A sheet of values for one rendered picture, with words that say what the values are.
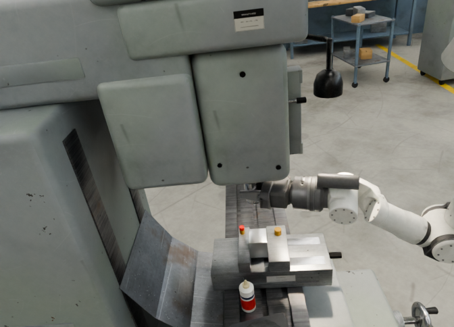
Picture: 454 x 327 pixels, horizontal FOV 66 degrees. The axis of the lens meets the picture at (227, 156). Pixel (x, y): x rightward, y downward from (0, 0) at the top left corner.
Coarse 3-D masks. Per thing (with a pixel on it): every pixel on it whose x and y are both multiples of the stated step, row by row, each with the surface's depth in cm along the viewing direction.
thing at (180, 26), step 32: (160, 0) 60; (192, 0) 60; (224, 0) 59; (256, 0) 59; (288, 0) 59; (128, 32) 62; (160, 32) 62; (192, 32) 62; (224, 32) 62; (256, 32) 62; (288, 32) 62
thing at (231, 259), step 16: (224, 240) 113; (240, 240) 107; (288, 240) 110; (304, 240) 109; (320, 240) 108; (224, 256) 107; (240, 256) 101; (304, 256) 104; (320, 256) 103; (224, 272) 102; (240, 272) 101; (256, 272) 101; (272, 272) 100; (288, 272) 100; (304, 272) 99; (320, 272) 99; (224, 288) 104
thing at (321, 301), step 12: (336, 276) 114; (312, 288) 111; (324, 288) 111; (336, 288) 110; (312, 300) 108; (324, 300) 107; (336, 300) 107; (312, 312) 104; (324, 312) 104; (336, 312) 103; (348, 312) 103; (312, 324) 101; (324, 324) 100; (336, 324) 100; (348, 324) 99
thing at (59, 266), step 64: (0, 128) 63; (64, 128) 71; (0, 192) 66; (64, 192) 69; (128, 192) 104; (0, 256) 75; (64, 256) 75; (128, 256) 99; (0, 320) 86; (64, 320) 85; (128, 320) 95
